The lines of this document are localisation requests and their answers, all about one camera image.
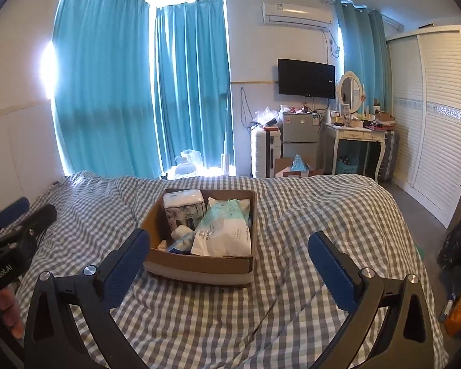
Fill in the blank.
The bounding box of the teal curtain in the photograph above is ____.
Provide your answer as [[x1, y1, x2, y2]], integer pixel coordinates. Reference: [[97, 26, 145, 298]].
[[335, 0, 392, 112], [52, 0, 234, 178]]

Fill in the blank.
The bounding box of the oval vanity mirror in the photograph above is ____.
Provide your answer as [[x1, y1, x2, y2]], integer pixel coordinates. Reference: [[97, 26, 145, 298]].
[[336, 71, 366, 113]]

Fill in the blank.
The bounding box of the checkered bed cover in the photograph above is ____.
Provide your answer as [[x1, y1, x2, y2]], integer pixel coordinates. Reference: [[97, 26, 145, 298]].
[[16, 172, 448, 368]]

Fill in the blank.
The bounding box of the teal waste basket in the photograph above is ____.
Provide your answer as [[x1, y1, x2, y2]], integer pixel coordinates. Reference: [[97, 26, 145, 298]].
[[336, 156, 359, 174]]

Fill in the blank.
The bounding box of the floor cardboard box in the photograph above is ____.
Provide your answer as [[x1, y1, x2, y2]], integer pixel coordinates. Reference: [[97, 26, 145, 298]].
[[274, 154, 324, 177]]

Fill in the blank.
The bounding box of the white air conditioner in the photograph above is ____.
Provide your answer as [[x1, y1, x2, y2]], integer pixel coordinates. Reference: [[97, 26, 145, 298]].
[[261, 2, 333, 29]]

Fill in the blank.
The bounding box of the white dressing table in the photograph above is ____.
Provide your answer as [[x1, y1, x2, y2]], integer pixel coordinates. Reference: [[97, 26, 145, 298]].
[[325, 124, 386, 182]]

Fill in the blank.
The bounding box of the teal curtain left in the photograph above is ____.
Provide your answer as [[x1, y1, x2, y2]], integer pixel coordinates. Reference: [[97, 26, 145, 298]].
[[52, 0, 234, 178]]

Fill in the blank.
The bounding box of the white cloth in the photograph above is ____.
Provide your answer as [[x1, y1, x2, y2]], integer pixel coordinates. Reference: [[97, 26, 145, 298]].
[[157, 240, 169, 252]]

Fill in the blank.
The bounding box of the white suitcase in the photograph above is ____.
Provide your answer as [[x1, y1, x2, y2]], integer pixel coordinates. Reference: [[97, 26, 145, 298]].
[[250, 127, 281, 178]]

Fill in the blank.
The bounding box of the small grey fridge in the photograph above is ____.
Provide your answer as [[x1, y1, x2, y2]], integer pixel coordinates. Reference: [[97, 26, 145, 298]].
[[279, 113, 320, 161]]

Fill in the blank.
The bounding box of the white louvered wardrobe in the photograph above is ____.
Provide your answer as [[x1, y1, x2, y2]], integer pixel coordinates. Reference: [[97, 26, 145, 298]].
[[387, 25, 461, 227]]

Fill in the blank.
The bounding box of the teal white wipes pack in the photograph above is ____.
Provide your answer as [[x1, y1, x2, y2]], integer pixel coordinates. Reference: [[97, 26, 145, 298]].
[[191, 197, 251, 257]]

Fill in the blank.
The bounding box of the black white tissue pack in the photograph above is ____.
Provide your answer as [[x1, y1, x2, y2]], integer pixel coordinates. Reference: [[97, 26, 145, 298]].
[[163, 189, 205, 231]]

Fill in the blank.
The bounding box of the black wall television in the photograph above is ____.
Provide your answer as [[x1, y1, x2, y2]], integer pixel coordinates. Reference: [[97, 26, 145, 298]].
[[277, 58, 336, 99]]

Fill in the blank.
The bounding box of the teal curtain right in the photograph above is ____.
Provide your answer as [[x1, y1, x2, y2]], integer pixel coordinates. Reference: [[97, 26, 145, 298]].
[[335, 0, 392, 112]]

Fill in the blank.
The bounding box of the person's left hand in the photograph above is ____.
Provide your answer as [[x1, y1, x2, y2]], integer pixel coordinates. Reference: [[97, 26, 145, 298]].
[[0, 286, 25, 340]]

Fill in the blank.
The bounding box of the brown cardboard box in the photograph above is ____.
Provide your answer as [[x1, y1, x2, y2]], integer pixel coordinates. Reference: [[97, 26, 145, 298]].
[[140, 189, 257, 286]]

